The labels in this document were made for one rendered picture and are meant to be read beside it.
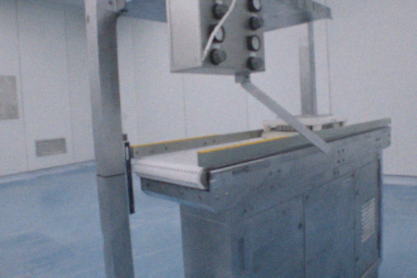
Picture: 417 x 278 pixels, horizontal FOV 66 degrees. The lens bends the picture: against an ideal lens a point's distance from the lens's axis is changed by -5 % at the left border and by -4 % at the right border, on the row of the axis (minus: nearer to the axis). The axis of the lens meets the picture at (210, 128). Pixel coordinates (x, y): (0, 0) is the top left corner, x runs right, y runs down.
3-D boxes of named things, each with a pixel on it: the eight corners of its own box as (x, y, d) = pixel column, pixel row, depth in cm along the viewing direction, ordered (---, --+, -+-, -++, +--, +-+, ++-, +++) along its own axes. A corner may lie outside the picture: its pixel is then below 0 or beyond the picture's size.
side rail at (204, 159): (202, 167, 71) (202, 152, 71) (197, 167, 72) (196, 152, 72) (391, 124, 164) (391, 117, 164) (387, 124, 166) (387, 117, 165)
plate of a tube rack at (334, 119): (319, 125, 112) (319, 119, 112) (260, 125, 130) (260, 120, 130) (348, 121, 130) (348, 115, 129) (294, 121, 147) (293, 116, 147)
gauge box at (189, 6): (202, 67, 66) (196, -32, 65) (169, 73, 74) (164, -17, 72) (266, 71, 82) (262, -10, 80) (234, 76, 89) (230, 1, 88)
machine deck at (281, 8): (196, -28, 65) (195, -47, 65) (105, 16, 92) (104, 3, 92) (333, 20, 109) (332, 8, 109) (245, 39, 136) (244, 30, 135)
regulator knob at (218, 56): (217, 63, 66) (216, 40, 66) (209, 65, 68) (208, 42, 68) (228, 64, 69) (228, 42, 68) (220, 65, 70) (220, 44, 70)
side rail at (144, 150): (133, 158, 90) (132, 147, 90) (130, 158, 91) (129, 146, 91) (340, 124, 183) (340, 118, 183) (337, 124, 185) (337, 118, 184)
